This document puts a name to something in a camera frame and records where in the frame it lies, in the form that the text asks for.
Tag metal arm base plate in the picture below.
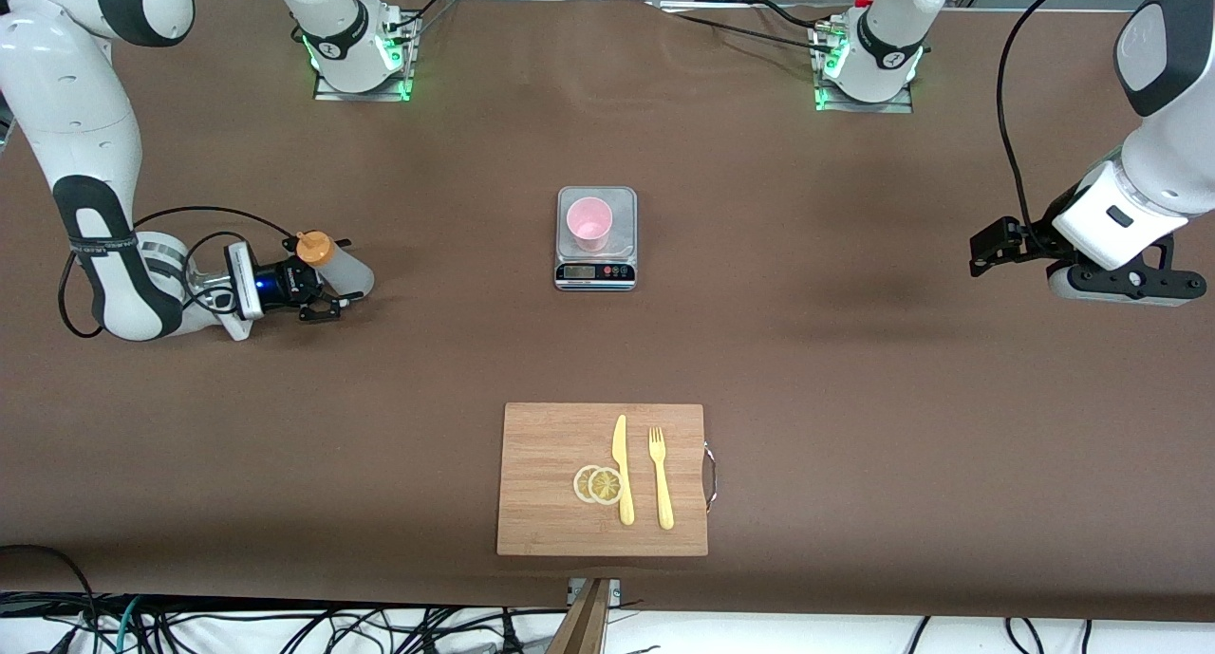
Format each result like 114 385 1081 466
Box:
313 9 416 103
814 28 915 115

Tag wooden cutting board metal handle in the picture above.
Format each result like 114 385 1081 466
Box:
496 402 719 557

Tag brown table cover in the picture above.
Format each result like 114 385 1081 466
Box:
0 0 1215 625

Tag silver digital kitchen scale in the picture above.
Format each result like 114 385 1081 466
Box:
554 186 638 292

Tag translucent squeeze bottle orange cap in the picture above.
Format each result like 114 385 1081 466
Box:
296 231 376 299

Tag black cable on table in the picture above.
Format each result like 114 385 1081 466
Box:
645 0 841 57

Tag black looped floor cable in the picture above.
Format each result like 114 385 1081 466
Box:
0 543 101 654

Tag tangled black floor cables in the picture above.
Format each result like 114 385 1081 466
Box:
142 602 570 654

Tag teal floor cable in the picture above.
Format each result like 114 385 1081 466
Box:
112 595 145 654

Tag yellow plastic knife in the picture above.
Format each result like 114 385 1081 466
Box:
611 414 635 527

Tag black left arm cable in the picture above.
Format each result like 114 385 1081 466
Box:
995 0 1093 254

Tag wooden post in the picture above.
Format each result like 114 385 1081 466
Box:
546 578 613 654

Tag yellow plastic fork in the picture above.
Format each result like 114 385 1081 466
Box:
648 426 675 531

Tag pink plastic cup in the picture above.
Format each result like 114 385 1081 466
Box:
566 196 614 253

